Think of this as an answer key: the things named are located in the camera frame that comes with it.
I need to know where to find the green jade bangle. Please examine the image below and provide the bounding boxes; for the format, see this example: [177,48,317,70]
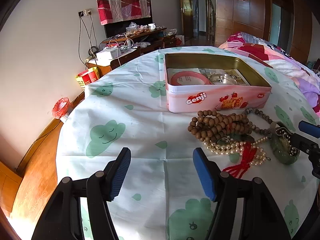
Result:
[270,134,300,165]

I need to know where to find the grey stone bead bracelet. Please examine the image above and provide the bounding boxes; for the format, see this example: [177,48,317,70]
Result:
[243,107,278,137]

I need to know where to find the red tassel cord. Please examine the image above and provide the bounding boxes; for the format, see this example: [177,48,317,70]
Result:
[222,142,258,180]

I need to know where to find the white pearl necklace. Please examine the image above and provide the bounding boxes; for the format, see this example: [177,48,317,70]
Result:
[203,136,272,167]

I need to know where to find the brown wooden bead necklace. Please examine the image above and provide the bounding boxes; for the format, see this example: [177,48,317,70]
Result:
[187,109,254,143]

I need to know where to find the pink Genji tin box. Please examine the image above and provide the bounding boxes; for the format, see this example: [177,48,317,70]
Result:
[163,53,272,113]

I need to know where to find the silver wrist watch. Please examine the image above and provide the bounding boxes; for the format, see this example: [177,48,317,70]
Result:
[209,73,238,85]

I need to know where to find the white green cloud tablecloth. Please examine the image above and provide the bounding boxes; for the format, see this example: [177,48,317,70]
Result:
[56,47,319,239]

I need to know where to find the pink patchwork quilt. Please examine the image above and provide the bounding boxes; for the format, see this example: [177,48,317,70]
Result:
[219,32,319,115]

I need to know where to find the bin with red bag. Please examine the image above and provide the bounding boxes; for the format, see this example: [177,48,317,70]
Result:
[52,98,73,123]

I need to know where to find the wooden wardrobe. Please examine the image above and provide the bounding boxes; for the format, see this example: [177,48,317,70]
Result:
[215,0,312,64]

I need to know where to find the pink bangle in tin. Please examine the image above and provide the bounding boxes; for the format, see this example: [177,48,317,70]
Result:
[171,71,212,86]

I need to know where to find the red yellow carton box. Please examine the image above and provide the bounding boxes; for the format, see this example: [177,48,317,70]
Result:
[75,67,100,90]

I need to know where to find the white box on cabinet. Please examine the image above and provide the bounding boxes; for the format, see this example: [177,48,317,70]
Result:
[96,47,121,61]

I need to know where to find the wooden TV cabinet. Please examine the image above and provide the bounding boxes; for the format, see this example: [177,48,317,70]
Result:
[86,28,178,76]

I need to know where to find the white mug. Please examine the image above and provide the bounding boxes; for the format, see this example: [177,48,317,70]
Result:
[148,23,156,30]

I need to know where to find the wooden door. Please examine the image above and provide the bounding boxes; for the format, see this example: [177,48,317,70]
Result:
[180,0,193,42]

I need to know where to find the black television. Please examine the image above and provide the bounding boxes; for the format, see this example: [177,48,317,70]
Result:
[103,7,153,38]

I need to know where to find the red patchwork cloth cover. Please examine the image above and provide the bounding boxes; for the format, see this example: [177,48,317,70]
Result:
[97,0,151,25]

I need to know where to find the hanging power cables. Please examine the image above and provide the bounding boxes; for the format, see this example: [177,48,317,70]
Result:
[77,13,99,65]

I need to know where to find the wall power socket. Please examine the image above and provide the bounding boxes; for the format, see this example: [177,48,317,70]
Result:
[78,9,92,17]

